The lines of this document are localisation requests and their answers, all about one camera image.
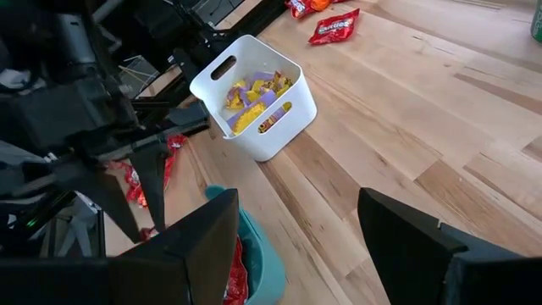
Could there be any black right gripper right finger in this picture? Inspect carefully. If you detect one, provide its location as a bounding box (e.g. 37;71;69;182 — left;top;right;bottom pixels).
357;188;542;305

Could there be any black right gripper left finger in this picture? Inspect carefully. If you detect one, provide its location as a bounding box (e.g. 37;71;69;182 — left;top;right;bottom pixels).
0;189;241;305

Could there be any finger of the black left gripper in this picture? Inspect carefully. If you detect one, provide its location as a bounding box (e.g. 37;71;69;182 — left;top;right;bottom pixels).
54;163;143;243
129;143;170;233

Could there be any white plastic bin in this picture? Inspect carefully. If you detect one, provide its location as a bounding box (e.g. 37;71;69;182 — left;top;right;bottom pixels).
189;34;318;163

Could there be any dark teal plastic bin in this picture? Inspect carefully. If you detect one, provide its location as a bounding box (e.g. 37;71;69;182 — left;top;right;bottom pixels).
205;184;288;305

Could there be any green Sprite can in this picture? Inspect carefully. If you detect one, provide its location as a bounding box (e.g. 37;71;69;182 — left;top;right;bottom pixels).
529;0;542;43

